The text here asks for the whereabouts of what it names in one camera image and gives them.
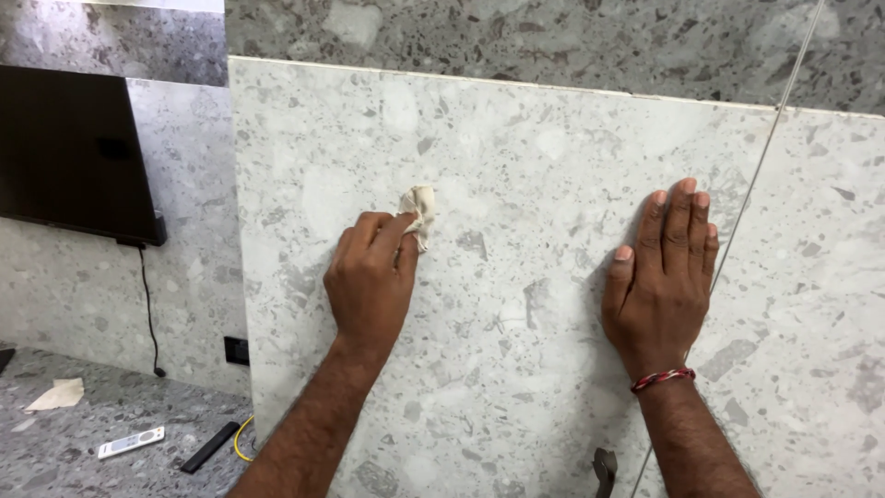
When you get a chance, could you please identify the person's left hand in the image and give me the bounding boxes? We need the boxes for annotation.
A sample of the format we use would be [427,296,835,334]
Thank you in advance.
[323,210,420,361]

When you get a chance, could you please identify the beige paper scrap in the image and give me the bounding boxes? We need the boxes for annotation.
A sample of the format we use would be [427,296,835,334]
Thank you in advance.
[24,377,86,415]

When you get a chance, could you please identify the red white thread bracelet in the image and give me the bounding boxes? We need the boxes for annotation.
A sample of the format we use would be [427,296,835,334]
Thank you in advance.
[630,367,697,396]

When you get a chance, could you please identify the cream wiping cloth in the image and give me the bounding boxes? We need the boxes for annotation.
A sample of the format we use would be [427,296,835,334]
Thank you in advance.
[398,184,437,254]

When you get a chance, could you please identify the yellow cable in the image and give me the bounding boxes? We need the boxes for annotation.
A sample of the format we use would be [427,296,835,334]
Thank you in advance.
[233,414,256,463]

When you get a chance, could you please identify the black wall socket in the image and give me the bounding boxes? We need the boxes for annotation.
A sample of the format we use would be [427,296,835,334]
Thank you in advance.
[223,335,251,368]

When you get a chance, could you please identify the grey metal tool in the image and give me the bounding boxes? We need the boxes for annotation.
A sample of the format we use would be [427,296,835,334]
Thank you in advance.
[592,447,619,498]

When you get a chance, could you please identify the black power cable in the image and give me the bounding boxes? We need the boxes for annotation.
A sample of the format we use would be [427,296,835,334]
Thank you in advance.
[137,244,167,379]

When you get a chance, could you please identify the black flat television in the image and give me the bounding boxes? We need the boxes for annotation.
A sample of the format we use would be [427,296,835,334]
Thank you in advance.
[0,64,169,248]

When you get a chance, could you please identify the white remote control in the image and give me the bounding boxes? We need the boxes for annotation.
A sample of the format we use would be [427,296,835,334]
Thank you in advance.
[96,425,166,461]

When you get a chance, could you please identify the black remote control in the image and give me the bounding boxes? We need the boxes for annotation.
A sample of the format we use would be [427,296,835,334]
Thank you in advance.
[179,421,242,475]

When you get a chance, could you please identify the person's right hand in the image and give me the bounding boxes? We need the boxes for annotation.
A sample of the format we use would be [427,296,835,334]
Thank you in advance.
[600,178,720,380]

